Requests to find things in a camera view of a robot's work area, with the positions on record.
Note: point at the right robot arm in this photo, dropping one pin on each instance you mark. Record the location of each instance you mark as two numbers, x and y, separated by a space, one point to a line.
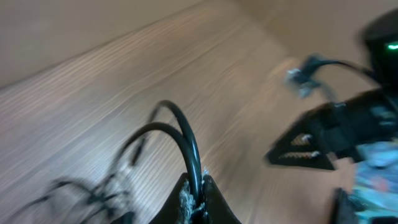
380 39

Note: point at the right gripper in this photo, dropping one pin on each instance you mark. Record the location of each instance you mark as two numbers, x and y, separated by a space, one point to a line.
326 129

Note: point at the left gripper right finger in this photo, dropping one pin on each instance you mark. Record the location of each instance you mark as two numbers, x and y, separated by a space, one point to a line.
216 210

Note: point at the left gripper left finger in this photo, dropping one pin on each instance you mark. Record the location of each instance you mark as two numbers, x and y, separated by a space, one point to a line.
174 208

